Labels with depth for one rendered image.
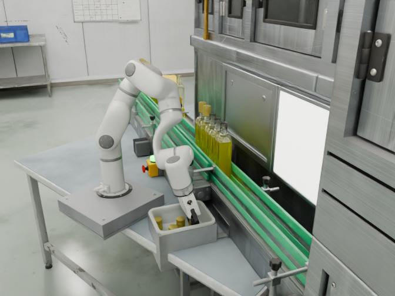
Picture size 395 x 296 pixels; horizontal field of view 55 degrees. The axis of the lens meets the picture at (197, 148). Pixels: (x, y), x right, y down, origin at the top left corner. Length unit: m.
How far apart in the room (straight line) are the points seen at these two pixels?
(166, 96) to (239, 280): 0.69
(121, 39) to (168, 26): 0.94
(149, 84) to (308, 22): 0.57
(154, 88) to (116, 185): 0.51
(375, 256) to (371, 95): 0.22
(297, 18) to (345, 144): 0.83
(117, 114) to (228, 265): 0.69
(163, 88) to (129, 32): 6.07
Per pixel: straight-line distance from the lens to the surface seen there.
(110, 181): 1.65
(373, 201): 0.55
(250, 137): 1.58
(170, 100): 1.40
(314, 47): 1.27
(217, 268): 1.35
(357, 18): 0.55
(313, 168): 1.24
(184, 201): 1.35
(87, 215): 1.55
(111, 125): 1.48
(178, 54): 7.69
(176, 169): 1.29
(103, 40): 7.35
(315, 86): 1.21
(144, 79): 1.39
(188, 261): 1.38
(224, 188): 1.48
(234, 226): 1.41
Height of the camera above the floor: 1.62
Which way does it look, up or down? 23 degrees down
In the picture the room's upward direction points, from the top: straight up
